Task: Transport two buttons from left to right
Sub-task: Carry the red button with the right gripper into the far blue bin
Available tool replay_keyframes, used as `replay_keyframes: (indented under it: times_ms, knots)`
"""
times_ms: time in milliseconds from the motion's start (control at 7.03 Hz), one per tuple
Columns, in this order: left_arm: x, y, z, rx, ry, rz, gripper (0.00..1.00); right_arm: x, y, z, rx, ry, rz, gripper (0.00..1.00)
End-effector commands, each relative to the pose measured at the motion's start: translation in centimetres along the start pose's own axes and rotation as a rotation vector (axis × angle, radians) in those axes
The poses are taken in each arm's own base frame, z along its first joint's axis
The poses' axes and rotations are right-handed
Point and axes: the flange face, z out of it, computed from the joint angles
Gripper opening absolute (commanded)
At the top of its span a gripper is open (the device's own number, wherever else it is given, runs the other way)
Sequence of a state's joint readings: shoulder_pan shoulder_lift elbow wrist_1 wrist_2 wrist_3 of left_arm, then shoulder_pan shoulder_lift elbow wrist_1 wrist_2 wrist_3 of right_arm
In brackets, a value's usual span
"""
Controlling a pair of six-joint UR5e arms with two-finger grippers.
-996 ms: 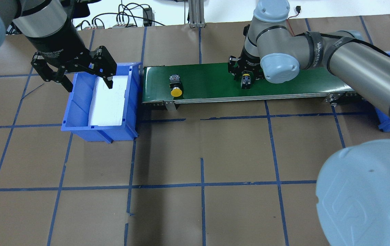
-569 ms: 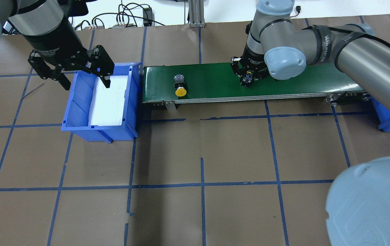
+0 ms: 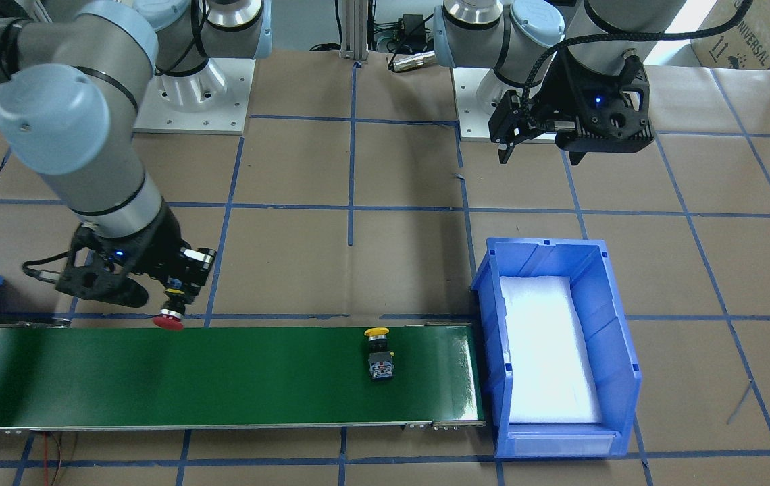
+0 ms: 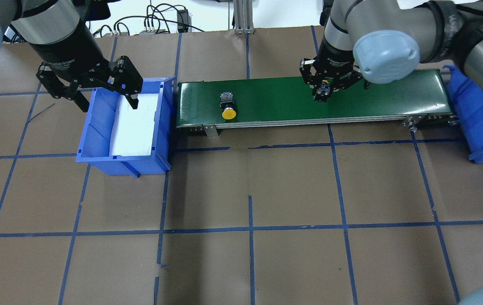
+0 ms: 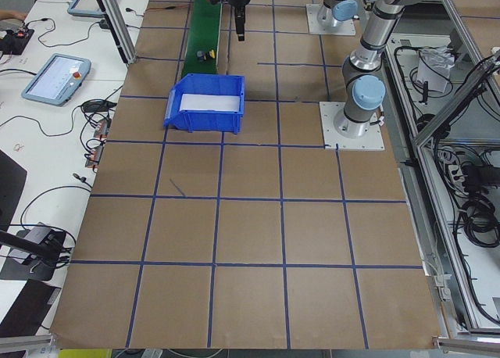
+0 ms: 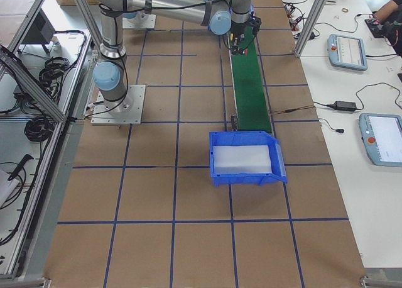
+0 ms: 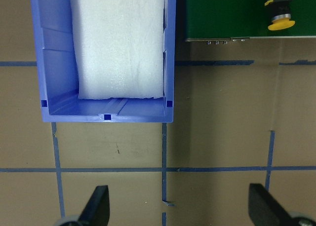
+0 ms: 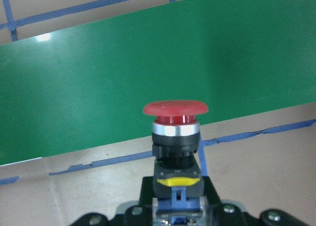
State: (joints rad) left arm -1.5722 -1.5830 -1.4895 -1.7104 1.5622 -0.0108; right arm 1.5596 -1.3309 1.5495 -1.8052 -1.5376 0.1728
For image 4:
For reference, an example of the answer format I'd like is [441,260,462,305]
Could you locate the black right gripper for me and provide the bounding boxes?
[300,42,362,102]

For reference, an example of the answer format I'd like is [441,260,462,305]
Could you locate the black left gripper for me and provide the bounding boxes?
[30,20,143,113]

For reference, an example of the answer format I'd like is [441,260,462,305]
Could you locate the yellow mushroom push button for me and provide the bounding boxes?
[219,92,237,120]

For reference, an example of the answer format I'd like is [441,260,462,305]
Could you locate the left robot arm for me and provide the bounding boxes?
[0,0,143,112]

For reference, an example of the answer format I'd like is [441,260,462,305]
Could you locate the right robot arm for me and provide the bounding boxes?
[300,0,483,102]

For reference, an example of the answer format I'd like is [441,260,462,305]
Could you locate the blue left plastic bin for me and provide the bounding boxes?
[75,77,176,177]

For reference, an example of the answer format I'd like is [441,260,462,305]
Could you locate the blue plastic bin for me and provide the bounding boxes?
[75,77,176,177]
[443,64,483,164]

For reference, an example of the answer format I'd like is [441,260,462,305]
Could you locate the white left foam pad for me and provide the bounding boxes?
[109,93,159,157]

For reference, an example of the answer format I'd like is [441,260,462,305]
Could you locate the green conveyor belt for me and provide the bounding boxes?
[175,70,458,133]

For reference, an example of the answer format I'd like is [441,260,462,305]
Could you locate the black power adapter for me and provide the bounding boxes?
[176,8,191,33]

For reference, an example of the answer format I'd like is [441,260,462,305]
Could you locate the blue right plastic bin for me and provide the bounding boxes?
[443,64,483,164]

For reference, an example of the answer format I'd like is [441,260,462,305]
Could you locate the aluminium frame post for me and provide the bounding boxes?
[232,0,255,35]

